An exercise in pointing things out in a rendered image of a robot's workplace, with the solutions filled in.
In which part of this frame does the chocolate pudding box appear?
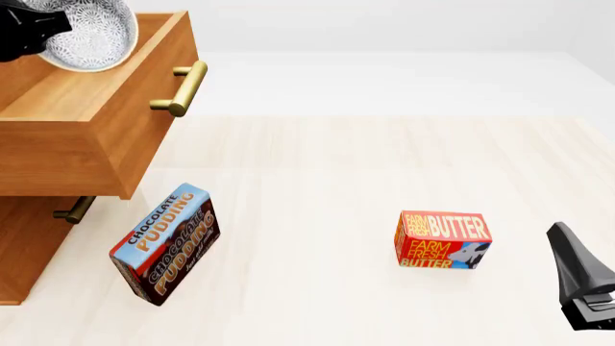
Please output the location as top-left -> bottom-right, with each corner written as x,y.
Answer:
109,182 -> 222,308

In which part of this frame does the red butter box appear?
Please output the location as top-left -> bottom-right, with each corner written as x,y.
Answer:
393,210 -> 494,271

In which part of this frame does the wooden drawer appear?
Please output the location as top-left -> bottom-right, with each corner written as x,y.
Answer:
0,10 -> 201,201

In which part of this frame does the brass drawer handle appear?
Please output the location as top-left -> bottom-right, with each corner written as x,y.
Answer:
52,195 -> 97,225
149,60 -> 209,118

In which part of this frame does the wooden cabinet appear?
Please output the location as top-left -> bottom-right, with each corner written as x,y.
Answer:
0,195 -> 97,307

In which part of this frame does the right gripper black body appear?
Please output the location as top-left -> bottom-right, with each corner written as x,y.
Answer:
559,285 -> 615,332

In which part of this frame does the white patterned bowl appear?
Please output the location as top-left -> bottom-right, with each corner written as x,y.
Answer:
22,0 -> 140,73

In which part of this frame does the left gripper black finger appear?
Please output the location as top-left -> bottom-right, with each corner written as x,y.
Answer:
0,0 -> 74,40

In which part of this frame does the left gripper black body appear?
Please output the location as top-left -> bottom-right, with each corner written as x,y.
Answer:
0,32 -> 47,63

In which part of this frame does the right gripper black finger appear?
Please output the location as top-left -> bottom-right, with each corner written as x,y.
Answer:
546,221 -> 615,303

